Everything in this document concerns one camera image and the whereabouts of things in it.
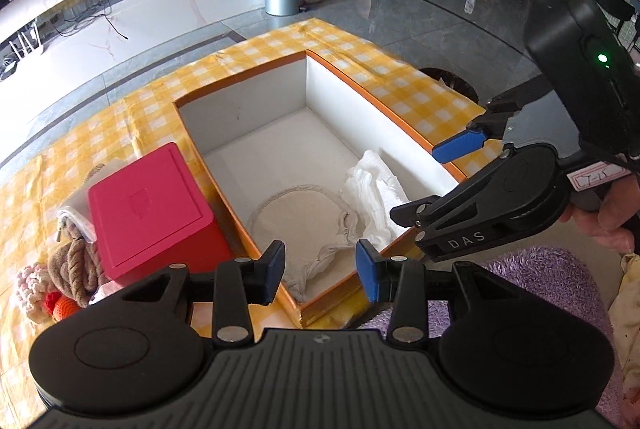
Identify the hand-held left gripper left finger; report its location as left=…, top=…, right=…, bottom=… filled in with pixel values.
left=120, top=240, right=287, bottom=346

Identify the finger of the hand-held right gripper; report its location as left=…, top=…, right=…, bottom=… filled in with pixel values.
left=431, top=75, right=555, bottom=164
left=389, top=149, right=513, bottom=231

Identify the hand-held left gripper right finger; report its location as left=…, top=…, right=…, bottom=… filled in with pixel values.
left=354, top=238, right=506, bottom=346

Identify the orange cardboard box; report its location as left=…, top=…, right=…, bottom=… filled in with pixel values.
left=171, top=49, right=488, bottom=330

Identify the brown rope towel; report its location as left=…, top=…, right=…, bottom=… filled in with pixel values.
left=47, top=236, right=108, bottom=309

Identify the clear bag with white cloth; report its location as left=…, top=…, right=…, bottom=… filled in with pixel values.
left=56, top=158, right=133, bottom=244

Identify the orange knitted toy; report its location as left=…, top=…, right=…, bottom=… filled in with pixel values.
left=42, top=291, right=81, bottom=322

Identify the person's right hand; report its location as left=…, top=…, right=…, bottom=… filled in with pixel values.
left=559, top=175, right=640, bottom=256

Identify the white plastic bag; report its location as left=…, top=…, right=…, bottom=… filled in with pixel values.
left=341, top=150, right=411, bottom=250

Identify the black chair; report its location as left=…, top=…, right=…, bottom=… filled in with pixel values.
left=590, top=0, right=638, bottom=50

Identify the black waste bin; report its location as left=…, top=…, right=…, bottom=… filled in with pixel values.
left=417, top=68, right=480, bottom=104

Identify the red square box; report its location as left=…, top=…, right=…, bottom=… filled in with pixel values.
left=87, top=143, right=233, bottom=285

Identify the yellow checked tablecloth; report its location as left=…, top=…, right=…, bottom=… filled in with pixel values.
left=0, top=16, right=488, bottom=415

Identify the fuzzy purple blanket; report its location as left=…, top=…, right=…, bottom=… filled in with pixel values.
left=360, top=246, right=626, bottom=415

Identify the pink knitted cloth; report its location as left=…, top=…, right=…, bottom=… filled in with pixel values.
left=14, top=261, right=56, bottom=325

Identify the white marble tv bench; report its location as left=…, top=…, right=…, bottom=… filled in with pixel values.
left=0, top=0, right=266, bottom=80

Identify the white router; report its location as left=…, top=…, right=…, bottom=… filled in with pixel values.
left=9, top=29, right=43, bottom=60

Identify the white twisted cloth cord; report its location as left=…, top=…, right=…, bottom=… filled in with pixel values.
left=246, top=186, right=366, bottom=305

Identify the black cable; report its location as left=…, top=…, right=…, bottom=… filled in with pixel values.
left=50, top=0, right=128, bottom=42

